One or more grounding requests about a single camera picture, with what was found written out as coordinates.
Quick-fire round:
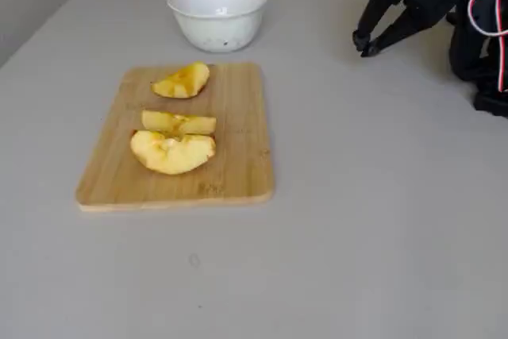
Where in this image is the white ceramic bowl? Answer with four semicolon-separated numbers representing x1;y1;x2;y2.
166;0;270;53

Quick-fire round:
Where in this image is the large apple slice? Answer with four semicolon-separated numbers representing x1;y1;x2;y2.
129;129;217;175

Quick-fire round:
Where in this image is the wooden cutting board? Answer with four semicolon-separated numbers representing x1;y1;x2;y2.
74;61;275;214

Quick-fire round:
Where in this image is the red white servo cable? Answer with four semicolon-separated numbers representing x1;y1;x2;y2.
467;0;508;94

